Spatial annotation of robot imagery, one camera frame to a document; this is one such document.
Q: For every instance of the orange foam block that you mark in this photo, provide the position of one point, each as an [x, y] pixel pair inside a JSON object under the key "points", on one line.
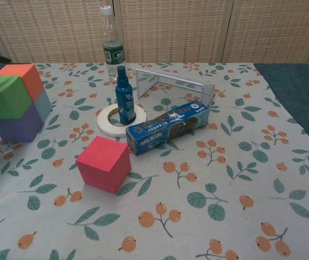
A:
{"points": [[21, 74]]}

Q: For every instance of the green foam block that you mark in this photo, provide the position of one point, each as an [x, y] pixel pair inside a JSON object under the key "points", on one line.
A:
{"points": [[2, 97]]}

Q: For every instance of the purple foam block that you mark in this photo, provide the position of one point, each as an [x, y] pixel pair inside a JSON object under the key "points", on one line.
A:
{"points": [[16, 128]]}

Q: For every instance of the pink foam block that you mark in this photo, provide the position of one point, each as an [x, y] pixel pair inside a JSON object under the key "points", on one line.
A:
{"points": [[100, 157]]}

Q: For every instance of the blue foam cube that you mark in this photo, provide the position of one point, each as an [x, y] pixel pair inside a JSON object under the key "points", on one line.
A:
{"points": [[43, 105]]}

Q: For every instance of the clear plastic water bottle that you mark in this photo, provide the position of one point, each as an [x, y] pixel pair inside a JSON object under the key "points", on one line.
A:
{"points": [[113, 54]]}

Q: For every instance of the white tape roll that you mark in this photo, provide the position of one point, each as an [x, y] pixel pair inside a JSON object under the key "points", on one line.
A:
{"points": [[108, 127]]}

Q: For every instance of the blue spray bottle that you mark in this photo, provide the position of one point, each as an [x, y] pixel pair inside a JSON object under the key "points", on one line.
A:
{"points": [[125, 100]]}

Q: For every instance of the white mesh basket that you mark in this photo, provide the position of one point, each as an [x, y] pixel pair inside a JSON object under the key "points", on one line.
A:
{"points": [[176, 81]]}

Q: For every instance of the bamboo folding screen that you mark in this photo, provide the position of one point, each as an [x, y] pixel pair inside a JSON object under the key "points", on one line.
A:
{"points": [[176, 29]]}

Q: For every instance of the blue cookie box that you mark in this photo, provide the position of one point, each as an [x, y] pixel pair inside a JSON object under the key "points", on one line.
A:
{"points": [[165, 127]]}

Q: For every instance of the floral tablecloth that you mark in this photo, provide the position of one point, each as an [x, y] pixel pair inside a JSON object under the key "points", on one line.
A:
{"points": [[187, 173]]}

